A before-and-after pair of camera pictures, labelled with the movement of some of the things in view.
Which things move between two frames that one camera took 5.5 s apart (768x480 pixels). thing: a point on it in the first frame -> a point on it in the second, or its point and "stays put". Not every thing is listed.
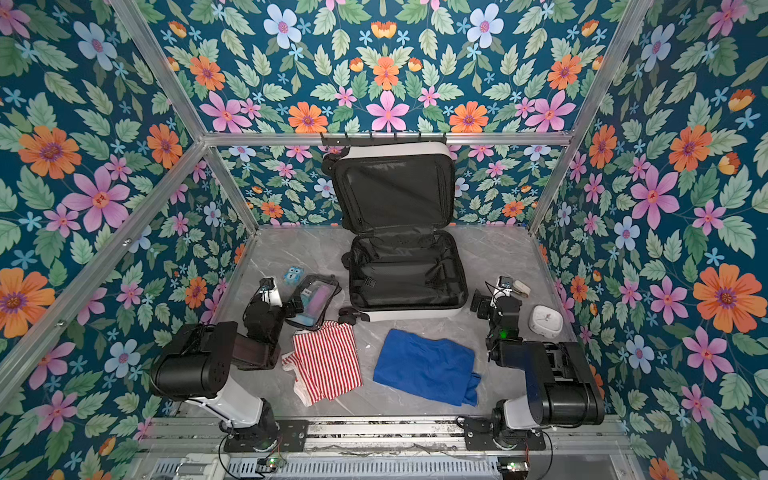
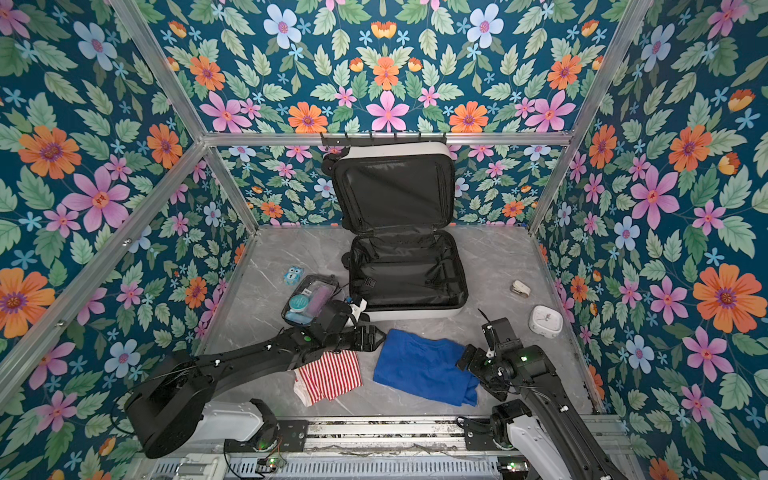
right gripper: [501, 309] -> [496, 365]
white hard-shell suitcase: [398, 201] stays put
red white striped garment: [324, 362] stays put
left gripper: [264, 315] -> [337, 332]
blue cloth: [433, 368] stays put
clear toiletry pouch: [317, 292] stays put
